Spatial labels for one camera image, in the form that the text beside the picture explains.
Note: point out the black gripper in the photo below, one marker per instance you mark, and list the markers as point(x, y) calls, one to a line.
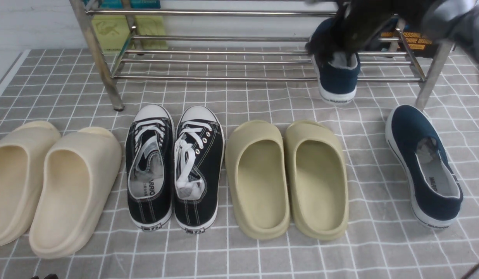
point(355, 23)

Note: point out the navy slip-on shoe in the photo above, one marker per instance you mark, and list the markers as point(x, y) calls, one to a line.
point(435, 193)
point(337, 77)

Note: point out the stainless steel shoe rack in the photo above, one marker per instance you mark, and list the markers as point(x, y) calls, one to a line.
point(133, 44)

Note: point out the yellow-green box behind rack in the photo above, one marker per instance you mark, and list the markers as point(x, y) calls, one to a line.
point(113, 30)

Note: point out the black box orange text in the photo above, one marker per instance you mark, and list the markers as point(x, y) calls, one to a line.
point(420, 45)

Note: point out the olive green slipper, left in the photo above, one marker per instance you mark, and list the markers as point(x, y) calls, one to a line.
point(254, 160)

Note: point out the olive green slipper, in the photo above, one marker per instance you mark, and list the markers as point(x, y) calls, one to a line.
point(254, 160)
point(318, 183)

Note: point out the olive green slipper, right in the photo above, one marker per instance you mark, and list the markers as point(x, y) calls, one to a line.
point(318, 183)

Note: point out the black canvas sneaker, right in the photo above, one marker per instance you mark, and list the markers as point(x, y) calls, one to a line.
point(198, 154)

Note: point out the black canvas sneaker, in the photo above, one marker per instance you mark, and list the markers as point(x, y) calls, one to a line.
point(149, 167)
point(198, 154)

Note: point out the black canvas sneaker, left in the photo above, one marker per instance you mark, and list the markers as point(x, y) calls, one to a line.
point(149, 167)

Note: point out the grey checked floor cloth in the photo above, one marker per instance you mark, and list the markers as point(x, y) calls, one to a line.
point(383, 239)

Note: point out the cream slipper, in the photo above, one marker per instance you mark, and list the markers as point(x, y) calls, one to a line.
point(22, 154)
point(78, 174)

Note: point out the cream slipper, far left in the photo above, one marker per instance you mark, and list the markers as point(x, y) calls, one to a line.
point(22, 154)

